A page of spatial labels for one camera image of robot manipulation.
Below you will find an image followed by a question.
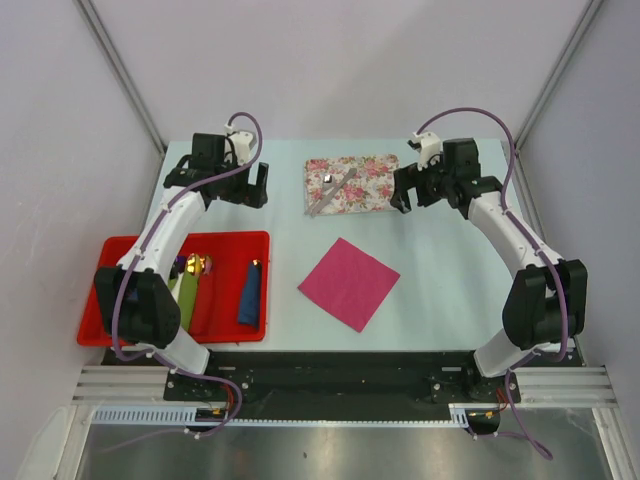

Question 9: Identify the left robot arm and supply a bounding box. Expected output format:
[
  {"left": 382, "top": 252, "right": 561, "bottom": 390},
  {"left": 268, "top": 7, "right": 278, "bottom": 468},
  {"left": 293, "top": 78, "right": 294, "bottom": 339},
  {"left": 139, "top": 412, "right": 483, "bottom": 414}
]
[{"left": 94, "top": 125, "right": 268, "bottom": 400}]

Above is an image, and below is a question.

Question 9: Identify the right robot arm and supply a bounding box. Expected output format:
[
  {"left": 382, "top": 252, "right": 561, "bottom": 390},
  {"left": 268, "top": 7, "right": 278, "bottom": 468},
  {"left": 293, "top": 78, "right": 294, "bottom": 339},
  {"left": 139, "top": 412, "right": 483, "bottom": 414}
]
[{"left": 390, "top": 132, "right": 588, "bottom": 401}]

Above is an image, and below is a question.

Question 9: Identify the floral tray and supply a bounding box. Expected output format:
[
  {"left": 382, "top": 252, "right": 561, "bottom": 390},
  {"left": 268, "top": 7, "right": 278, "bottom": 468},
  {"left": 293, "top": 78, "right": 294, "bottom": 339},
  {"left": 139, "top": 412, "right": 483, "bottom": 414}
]
[{"left": 303, "top": 154, "right": 399, "bottom": 216}]

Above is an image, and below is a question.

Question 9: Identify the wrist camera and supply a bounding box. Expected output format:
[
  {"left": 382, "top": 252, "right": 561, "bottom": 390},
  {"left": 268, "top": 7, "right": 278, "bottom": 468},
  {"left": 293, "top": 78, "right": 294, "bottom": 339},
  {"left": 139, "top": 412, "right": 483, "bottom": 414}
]
[
  {"left": 223, "top": 124, "right": 257, "bottom": 166},
  {"left": 408, "top": 131, "right": 442, "bottom": 171}
]

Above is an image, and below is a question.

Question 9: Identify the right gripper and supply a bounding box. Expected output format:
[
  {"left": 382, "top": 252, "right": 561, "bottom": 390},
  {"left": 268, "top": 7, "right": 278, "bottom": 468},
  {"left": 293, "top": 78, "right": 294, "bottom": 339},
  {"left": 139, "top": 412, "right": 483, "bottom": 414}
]
[{"left": 390, "top": 152, "right": 454, "bottom": 214}]

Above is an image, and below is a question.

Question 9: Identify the red plastic bin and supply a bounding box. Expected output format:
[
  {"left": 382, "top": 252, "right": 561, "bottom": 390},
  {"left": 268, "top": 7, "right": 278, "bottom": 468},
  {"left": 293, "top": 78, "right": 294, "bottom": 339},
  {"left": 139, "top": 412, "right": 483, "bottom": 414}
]
[{"left": 76, "top": 231, "right": 270, "bottom": 347}]

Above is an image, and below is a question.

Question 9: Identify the green napkin roll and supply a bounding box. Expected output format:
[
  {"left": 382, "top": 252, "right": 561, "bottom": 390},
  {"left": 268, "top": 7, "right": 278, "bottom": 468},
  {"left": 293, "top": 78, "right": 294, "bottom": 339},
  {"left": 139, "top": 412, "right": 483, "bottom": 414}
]
[{"left": 168, "top": 253, "right": 203, "bottom": 331}]

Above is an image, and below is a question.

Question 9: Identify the silver knife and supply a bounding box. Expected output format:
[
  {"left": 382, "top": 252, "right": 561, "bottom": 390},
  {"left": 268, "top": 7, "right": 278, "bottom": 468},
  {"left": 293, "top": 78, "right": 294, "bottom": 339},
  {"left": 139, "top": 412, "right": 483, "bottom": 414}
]
[{"left": 305, "top": 168, "right": 357, "bottom": 218}]

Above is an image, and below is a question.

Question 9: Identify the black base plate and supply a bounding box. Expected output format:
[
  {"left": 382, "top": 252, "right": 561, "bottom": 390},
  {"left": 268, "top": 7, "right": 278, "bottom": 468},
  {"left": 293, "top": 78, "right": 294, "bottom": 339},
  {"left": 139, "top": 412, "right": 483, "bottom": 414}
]
[{"left": 102, "top": 349, "right": 584, "bottom": 419}]

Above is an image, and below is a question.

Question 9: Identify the pink paper napkin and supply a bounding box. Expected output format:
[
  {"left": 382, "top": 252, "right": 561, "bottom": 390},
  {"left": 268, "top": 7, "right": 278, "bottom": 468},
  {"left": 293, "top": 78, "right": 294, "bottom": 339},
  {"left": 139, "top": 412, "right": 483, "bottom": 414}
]
[{"left": 298, "top": 238, "right": 400, "bottom": 333}]

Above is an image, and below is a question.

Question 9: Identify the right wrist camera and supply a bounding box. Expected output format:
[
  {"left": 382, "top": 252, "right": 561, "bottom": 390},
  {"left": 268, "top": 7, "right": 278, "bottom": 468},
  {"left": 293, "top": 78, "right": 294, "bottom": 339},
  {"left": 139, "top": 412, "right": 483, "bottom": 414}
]
[{"left": 408, "top": 131, "right": 442, "bottom": 171}]

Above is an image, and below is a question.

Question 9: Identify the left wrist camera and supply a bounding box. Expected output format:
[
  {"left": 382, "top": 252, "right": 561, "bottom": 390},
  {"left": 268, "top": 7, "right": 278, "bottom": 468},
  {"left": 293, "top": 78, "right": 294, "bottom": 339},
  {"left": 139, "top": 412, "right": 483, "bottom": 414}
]
[{"left": 223, "top": 124, "right": 257, "bottom": 166}]

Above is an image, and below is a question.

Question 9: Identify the blue napkin roll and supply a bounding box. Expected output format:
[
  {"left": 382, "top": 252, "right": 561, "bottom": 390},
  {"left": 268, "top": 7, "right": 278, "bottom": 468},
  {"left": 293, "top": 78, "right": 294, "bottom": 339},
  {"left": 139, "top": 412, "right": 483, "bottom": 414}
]
[{"left": 237, "top": 259, "right": 262, "bottom": 329}]

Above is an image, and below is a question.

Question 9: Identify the aluminium rail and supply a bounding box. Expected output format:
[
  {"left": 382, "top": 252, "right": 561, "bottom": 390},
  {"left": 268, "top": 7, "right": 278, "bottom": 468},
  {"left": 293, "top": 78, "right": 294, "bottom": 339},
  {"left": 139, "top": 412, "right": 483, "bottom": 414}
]
[{"left": 72, "top": 366, "right": 617, "bottom": 408}]

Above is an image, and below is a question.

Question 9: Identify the white cable duct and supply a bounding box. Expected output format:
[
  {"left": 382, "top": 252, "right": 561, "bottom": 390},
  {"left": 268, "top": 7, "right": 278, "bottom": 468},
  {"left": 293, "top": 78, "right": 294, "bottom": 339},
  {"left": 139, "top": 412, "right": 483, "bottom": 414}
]
[{"left": 93, "top": 406, "right": 468, "bottom": 429}]

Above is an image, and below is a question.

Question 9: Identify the silver spoon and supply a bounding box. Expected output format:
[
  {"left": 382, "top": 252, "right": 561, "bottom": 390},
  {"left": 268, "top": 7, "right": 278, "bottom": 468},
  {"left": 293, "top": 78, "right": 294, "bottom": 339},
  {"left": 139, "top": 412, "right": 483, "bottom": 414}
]
[{"left": 323, "top": 174, "right": 334, "bottom": 189}]

